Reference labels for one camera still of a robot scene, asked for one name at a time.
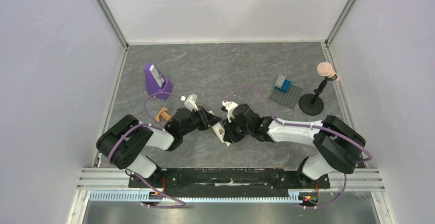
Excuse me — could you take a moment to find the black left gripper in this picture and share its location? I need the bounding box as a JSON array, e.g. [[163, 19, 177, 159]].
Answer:
[[181, 106, 222, 136]]

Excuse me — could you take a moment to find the white remote control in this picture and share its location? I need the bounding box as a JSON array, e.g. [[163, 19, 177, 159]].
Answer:
[[211, 121, 231, 146]]

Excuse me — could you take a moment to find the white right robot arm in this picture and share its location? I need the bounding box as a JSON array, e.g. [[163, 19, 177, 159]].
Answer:
[[222, 101, 366, 187]]

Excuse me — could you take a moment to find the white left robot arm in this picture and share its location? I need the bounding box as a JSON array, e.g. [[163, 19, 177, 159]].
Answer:
[[96, 106, 222, 187]]

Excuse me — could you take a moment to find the small wooden block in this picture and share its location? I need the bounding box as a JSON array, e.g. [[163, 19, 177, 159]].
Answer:
[[161, 111, 172, 121]]

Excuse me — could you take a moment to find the wooden block piece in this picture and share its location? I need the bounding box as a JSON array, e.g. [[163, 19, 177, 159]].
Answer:
[[155, 107, 169, 122]]

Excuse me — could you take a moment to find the grey lego baseplate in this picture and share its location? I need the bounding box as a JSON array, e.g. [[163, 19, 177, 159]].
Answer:
[[269, 85, 303, 109]]

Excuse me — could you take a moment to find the blue lego brick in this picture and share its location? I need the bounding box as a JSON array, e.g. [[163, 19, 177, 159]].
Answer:
[[275, 79, 291, 93]]

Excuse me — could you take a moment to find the grey lego brick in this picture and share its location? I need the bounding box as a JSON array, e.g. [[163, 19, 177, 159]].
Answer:
[[274, 75, 286, 89]]

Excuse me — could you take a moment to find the black microphone stand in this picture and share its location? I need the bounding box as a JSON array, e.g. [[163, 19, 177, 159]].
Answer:
[[298, 75, 338, 116]]

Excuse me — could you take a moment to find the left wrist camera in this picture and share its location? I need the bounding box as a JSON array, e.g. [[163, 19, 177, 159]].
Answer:
[[180, 94, 199, 111]]

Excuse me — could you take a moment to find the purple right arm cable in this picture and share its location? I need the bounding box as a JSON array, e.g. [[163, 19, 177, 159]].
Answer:
[[222, 85, 373, 210]]

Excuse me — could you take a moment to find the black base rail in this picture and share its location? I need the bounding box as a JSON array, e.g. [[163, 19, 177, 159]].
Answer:
[[148, 168, 330, 198]]

